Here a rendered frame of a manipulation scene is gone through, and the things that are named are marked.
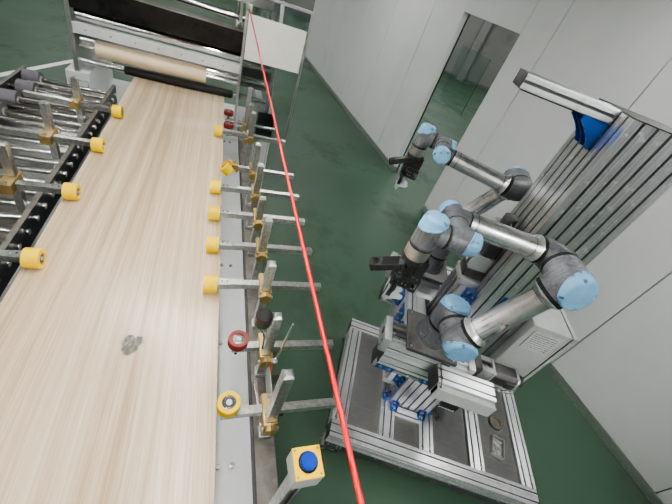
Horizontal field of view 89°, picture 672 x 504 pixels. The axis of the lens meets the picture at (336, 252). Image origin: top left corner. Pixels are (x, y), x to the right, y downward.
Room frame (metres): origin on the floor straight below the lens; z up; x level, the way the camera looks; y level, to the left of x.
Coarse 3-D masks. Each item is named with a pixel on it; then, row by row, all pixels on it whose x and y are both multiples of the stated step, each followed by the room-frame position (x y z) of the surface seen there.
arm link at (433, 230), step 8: (424, 216) 0.86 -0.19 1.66; (432, 216) 0.85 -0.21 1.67; (440, 216) 0.87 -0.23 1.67; (424, 224) 0.84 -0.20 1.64; (432, 224) 0.83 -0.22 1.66; (440, 224) 0.83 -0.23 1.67; (448, 224) 0.85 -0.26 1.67; (416, 232) 0.85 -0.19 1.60; (424, 232) 0.84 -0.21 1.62; (432, 232) 0.83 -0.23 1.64; (440, 232) 0.83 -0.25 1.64; (448, 232) 0.85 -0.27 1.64; (416, 240) 0.84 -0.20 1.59; (424, 240) 0.83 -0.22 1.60; (432, 240) 0.83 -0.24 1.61; (440, 240) 0.84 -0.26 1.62; (416, 248) 0.83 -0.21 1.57; (424, 248) 0.83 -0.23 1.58; (432, 248) 0.84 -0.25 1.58
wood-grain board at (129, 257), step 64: (128, 128) 1.89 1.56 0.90; (192, 128) 2.22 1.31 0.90; (128, 192) 1.32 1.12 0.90; (192, 192) 1.52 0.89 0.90; (64, 256) 0.82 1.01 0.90; (128, 256) 0.94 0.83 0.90; (192, 256) 1.08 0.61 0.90; (0, 320) 0.49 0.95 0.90; (64, 320) 0.58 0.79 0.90; (128, 320) 0.67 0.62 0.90; (192, 320) 0.77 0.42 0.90; (0, 384) 0.33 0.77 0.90; (64, 384) 0.39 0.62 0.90; (128, 384) 0.46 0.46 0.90; (192, 384) 0.54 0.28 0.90; (0, 448) 0.20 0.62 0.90; (64, 448) 0.25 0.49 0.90; (128, 448) 0.30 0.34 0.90; (192, 448) 0.36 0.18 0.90
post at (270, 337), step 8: (272, 312) 0.79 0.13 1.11; (280, 312) 0.80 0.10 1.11; (272, 320) 0.76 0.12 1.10; (280, 320) 0.77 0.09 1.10; (272, 328) 0.76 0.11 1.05; (272, 336) 0.77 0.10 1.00; (264, 344) 0.77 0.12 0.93; (272, 344) 0.77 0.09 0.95; (264, 352) 0.76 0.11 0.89; (256, 368) 0.78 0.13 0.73; (264, 368) 0.77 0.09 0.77
